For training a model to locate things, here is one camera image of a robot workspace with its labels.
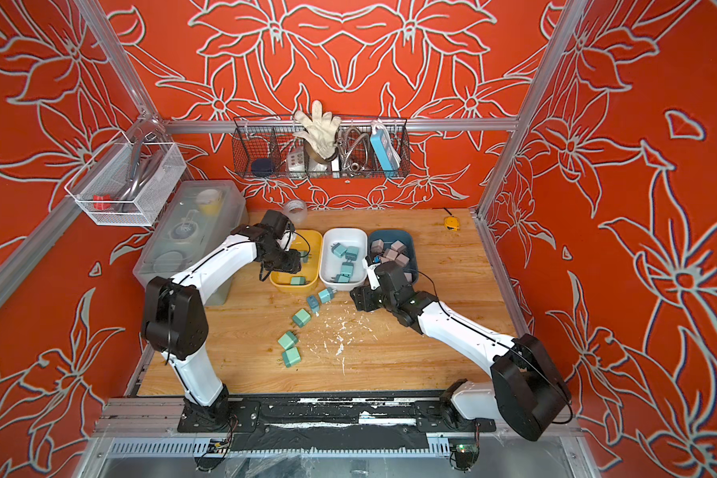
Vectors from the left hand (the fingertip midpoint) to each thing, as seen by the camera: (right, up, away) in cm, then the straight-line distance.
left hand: (293, 263), depth 91 cm
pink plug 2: (+32, +2, +12) cm, 34 cm away
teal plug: (+10, -10, +1) cm, 15 cm away
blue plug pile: (+17, -3, +10) cm, 20 cm away
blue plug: (+18, +3, +13) cm, 22 cm away
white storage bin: (+11, -1, +12) cm, 16 cm away
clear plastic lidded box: (-31, +15, +1) cm, 34 cm away
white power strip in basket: (0, +33, +2) cm, 33 cm away
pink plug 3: (+36, 0, +12) cm, 38 cm away
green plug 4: (+1, -25, -10) cm, 27 cm away
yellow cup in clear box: (-31, +21, +9) cm, 39 cm away
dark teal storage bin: (+32, +8, +16) cm, 37 cm away
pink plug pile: (+28, +5, +13) cm, 31 cm away
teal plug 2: (+6, -12, -2) cm, 14 cm away
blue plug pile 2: (+15, -5, +6) cm, 17 cm away
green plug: (+1, -6, +4) cm, 8 cm away
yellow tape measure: (+58, +14, +23) cm, 63 cm away
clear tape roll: (-5, +20, +29) cm, 36 cm away
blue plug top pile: (+14, +4, +13) cm, 19 cm away
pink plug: (+35, +5, +15) cm, 39 cm away
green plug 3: (0, -22, -7) cm, 23 cm away
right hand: (+19, -7, -9) cm, 22 cm away
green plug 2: (+3, -17, -2) cm, 17 cm away
